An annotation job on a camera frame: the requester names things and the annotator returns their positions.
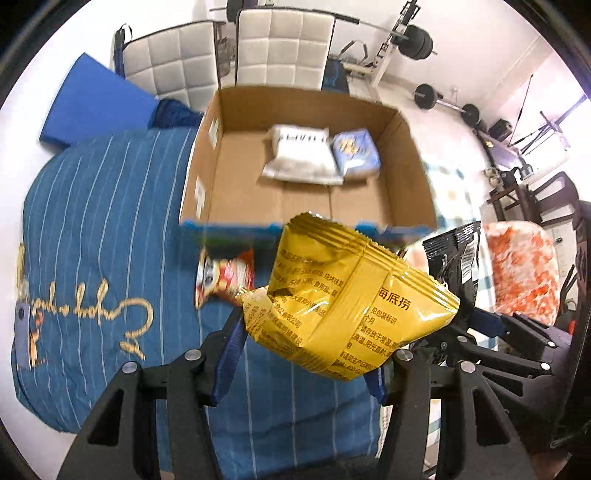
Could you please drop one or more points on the checked bed sheet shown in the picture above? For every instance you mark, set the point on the checked bed sheet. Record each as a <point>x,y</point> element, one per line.
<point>450,189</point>

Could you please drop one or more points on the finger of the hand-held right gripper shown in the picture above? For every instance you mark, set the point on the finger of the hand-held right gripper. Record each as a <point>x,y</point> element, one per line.
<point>498,364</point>
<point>487,324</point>

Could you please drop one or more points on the blue striped blanket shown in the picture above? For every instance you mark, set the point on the blue striped blanket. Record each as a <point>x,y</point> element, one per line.
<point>115,230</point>

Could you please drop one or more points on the cardboard box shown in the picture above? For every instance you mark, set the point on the cardboard box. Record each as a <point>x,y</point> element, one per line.
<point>240,184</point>

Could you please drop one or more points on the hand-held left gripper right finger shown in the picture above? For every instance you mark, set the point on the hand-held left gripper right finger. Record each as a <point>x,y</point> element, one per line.
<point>376,390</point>

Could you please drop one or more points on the blue bag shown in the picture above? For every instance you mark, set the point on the blue bag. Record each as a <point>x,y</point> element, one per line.
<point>334,76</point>

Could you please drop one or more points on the blue tissue pack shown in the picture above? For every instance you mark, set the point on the blue tissue pack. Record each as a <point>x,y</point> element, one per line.
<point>355,152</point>

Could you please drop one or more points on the yellow snack bag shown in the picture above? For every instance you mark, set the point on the yellow snack bag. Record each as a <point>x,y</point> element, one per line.
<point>341,300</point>

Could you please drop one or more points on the orange and white packet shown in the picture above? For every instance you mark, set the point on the orange and white packet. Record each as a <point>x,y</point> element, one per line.
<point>521,272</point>

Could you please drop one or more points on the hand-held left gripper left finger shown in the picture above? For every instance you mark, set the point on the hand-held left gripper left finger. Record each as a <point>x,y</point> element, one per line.
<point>229,357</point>

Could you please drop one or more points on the dark desk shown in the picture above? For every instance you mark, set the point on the dark desk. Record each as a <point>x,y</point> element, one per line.
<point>521,154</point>

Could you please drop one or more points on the white plastic packet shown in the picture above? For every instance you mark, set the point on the white plastic packet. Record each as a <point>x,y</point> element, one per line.
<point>300,154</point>

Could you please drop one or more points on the black snack packet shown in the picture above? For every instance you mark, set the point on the black snack packet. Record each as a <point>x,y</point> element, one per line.
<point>450,258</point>

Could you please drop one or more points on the white padded chair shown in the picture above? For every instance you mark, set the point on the white padded chair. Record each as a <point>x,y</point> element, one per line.
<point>281,46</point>
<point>171,64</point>

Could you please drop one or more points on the dark wooden chair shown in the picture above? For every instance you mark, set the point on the dark wooden chair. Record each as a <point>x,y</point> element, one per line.
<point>549,198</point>

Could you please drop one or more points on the black barbell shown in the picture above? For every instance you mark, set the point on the black barbell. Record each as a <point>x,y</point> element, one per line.
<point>445,104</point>

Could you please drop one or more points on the blue folded cloth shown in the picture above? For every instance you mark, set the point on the blue folded cloth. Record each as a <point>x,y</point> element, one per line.
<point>97,101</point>

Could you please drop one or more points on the weight bench rack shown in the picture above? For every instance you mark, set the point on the weight bench rack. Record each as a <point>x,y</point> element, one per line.
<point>392,41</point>

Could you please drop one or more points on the red snack packet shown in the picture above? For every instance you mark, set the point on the red snack packet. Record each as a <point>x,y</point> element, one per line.
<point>226,274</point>

